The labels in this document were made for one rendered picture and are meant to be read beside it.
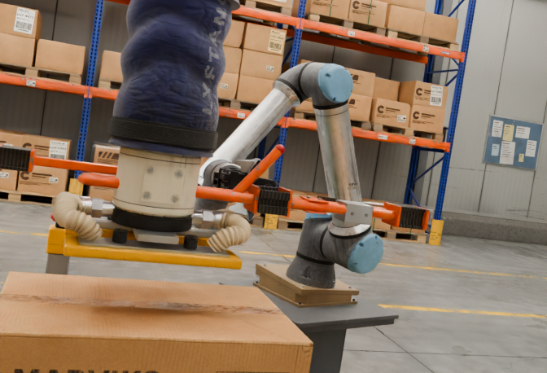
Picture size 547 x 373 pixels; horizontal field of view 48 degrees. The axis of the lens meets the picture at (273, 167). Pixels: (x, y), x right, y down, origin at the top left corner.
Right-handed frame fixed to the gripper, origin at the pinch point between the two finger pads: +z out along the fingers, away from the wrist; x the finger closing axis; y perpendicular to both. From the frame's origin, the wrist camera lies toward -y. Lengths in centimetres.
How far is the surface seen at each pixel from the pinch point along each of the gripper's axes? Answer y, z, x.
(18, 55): 121, -703, 63
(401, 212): -30.8, 16.6, 0.5
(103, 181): 37.6, 16.9, 0.1
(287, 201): -1.6, 17.8, 0.1
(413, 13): -415, -695, 221
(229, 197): 11.4, 16.8, -0.5
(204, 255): 17.2, 26.8, -11.2
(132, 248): 31.4, 26.9, -11.0
